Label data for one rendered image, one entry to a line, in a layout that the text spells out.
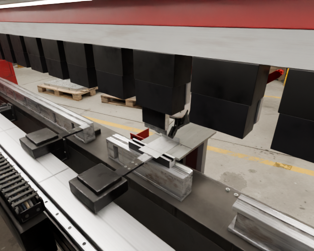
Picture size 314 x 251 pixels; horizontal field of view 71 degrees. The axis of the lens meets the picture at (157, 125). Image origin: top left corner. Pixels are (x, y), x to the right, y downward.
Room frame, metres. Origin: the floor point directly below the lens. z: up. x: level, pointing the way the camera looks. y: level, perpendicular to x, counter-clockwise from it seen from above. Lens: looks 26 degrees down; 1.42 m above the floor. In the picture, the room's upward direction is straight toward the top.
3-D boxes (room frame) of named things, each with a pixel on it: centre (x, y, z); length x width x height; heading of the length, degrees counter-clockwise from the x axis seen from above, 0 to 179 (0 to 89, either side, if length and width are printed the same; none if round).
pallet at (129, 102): (4.00, 0.33, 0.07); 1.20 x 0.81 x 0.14; 66
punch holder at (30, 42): (1.16, 0.59, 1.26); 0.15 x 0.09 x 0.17; 49
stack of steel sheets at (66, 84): (4.59, 1.83, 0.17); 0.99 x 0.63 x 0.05; 61
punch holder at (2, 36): (1.43, 0.89, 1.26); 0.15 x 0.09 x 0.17; 49
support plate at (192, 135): (0.76, -0.09, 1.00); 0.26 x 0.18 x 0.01; 139
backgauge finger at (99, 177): (0.52, 0.11, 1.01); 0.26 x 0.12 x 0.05; 139
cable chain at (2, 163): (0.49, 0.42, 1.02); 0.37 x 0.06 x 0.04; 49
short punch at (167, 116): (0.65, 0.01, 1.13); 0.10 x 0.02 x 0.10; 49
